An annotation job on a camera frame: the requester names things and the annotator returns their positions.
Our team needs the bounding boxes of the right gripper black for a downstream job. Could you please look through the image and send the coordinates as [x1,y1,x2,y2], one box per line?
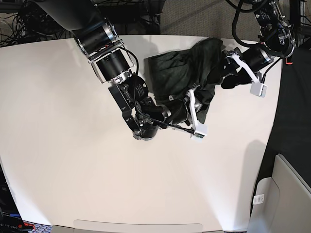
[157,96,193,129]

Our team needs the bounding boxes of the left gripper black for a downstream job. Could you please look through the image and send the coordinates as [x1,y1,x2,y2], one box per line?
[221,47,274,89]

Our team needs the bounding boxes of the dark green long-sleeve shirt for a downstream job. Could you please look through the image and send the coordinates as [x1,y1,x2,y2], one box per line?
[146,38,223,123]

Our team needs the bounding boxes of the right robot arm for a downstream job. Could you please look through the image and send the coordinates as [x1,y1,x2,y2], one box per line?
[37,0,207,140]

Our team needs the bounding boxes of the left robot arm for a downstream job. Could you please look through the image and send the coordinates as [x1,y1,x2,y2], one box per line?
[221,0,296,91]

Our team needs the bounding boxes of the red clamp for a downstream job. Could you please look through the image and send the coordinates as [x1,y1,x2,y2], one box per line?
[285,57,293,66]

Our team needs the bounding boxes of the black cloth pile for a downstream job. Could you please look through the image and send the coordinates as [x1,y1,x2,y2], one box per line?
[247,48,311,210]

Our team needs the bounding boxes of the grey plastic bin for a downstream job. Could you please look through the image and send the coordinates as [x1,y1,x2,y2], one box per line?
[247,154,311,233]

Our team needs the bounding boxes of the grey tray edge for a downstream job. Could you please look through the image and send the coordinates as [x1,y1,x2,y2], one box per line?
[52,219,224,233]

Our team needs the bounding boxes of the black box with label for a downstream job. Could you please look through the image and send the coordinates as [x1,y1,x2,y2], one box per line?
[0,167,23,233]

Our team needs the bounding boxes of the black table leg frame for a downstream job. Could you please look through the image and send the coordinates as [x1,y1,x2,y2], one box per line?
[140,0,164,35]

